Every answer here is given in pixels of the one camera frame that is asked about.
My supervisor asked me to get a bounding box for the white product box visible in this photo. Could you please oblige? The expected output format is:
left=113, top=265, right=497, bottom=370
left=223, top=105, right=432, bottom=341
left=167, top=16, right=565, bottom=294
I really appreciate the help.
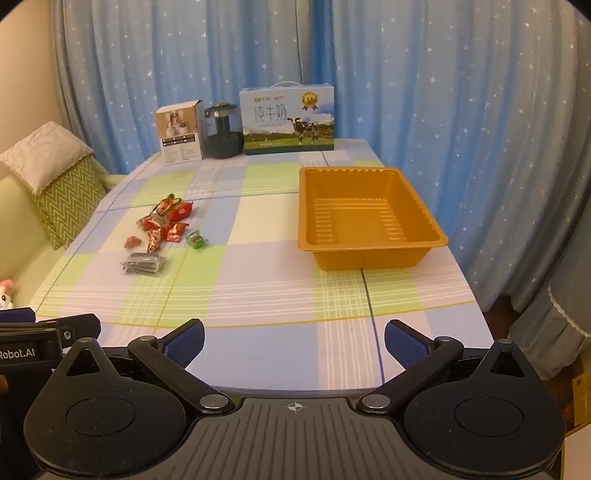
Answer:
left=154, top=100, right=206, bottom=166

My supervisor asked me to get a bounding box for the blue star curtain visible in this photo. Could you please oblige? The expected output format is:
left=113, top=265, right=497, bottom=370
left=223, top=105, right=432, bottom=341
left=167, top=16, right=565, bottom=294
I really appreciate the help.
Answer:
left=318, top=0, right=591, bottom=317
left=51, top=0, right=326, bottom=178

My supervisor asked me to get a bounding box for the grey foil snack pack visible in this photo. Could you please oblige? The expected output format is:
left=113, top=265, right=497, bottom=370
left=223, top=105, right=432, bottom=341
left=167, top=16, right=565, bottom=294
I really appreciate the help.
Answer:
left=121, top=251, right=166, bottom=276

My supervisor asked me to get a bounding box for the milk carton box with handle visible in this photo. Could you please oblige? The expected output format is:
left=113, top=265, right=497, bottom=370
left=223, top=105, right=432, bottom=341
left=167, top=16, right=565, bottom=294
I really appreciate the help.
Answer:
left=239, top=82, right=335, bottom=154

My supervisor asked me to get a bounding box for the pale green sofa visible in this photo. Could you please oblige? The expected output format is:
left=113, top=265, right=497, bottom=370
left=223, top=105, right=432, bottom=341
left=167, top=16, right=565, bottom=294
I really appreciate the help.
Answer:
left=0, top=173, right=127, bottom=315

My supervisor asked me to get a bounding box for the dark glass jar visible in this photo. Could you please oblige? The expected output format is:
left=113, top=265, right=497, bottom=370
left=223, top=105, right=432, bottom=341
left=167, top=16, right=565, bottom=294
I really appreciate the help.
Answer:
left=204, top=102, right=245, bottom=160

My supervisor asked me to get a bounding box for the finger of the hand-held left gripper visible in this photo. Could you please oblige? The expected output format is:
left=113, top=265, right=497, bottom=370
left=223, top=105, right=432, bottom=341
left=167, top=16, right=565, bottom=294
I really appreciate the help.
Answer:
left=56, top=314, right=101, bottom=347
left=0, top=307, right=37, bottom=325

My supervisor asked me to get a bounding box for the grey curtain with lace trim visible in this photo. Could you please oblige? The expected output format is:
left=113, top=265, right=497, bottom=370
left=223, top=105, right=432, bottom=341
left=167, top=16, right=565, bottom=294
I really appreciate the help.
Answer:
left=508, top=249, right=591, bottom=384

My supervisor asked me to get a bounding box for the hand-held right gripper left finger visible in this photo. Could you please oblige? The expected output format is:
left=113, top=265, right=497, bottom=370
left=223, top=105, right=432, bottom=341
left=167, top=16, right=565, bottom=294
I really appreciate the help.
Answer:
left=59, top=319, right=236, bottom=414

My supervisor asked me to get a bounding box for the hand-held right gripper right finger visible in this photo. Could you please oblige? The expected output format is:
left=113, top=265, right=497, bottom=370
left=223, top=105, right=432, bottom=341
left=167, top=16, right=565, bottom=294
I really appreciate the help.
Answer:
left=356, top=319, right=539, bottom=414

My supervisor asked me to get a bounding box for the green zigzag cushion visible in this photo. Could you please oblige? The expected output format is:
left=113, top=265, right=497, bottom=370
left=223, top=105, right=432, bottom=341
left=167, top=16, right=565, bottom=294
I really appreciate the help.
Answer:
left=31, top=157, right=109, bottom=250

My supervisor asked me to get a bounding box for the orange plastic tray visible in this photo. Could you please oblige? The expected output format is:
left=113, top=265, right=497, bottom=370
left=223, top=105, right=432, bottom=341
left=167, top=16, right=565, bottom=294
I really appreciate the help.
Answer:
left=298, top=166, right=450, bottom=272

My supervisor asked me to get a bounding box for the white quilted cushion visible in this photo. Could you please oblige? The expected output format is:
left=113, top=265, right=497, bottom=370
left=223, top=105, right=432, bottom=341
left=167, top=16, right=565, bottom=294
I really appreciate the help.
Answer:
left=0, top=121, right=95, bottom=195

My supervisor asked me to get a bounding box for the pile of snack packets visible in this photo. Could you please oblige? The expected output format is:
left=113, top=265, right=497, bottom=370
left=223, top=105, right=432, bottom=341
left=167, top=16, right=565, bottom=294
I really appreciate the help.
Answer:
left=136, top=195, right=195, bottom=254

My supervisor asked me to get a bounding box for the checked tablecloth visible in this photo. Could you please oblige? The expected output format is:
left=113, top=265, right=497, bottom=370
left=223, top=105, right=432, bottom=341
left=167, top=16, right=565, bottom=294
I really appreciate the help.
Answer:
left=30, top=137, right=497, bottom=398

